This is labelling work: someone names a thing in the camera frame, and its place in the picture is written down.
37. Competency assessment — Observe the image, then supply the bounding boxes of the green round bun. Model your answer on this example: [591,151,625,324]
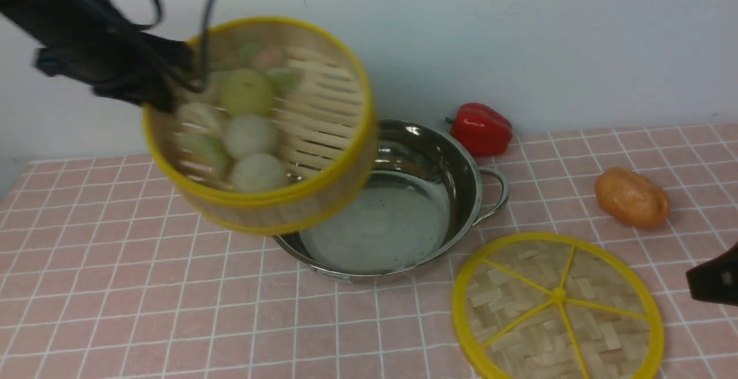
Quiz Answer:
[220,69,275,117]

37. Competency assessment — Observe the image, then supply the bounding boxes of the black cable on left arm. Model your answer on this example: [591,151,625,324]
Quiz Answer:
[115,0,224,93]

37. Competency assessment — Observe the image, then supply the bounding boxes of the red toy bell pepper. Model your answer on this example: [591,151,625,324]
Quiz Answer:
[446,103,513,157]

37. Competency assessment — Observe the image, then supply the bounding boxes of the yellow bamboo steamer basket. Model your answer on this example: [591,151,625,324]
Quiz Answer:
[143,17,379,235]

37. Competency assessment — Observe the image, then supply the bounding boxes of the pink green dumpling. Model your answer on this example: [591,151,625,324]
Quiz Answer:
[238,42,301,92]

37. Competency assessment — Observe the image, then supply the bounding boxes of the orange toy potato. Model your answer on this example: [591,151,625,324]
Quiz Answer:
[594,168,671,228]

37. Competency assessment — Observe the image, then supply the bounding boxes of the white round bun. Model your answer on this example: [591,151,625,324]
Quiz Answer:
[223,114,280,160]
[229,153,290,193]

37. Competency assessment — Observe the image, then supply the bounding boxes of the white round bun upper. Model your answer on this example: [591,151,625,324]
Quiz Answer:
[223,114,280,160]

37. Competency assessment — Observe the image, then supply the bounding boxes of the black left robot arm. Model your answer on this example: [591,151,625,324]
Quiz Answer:
[1,0,195,113]

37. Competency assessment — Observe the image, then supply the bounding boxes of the pink checkered tablecloth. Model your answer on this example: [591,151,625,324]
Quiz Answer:
[1,123,737,378]

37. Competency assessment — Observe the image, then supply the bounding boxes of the yellow woven bamboo steamer lid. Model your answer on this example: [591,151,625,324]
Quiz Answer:
[451,232,666,378]

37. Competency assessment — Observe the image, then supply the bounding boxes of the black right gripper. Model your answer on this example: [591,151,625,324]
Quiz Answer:
[686,244,737,306]

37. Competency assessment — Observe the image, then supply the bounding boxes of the white round bun lower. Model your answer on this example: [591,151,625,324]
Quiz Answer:
[229,153,290,193]

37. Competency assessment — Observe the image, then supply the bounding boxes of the pale dumpling left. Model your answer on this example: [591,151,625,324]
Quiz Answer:
[176,102,228,136]

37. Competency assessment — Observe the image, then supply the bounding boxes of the stainless steel two-handled pot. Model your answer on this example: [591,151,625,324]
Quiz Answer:
[274,118,510,284]

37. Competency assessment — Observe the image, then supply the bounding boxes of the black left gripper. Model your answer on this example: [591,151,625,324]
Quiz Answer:
[33,21,175,113]

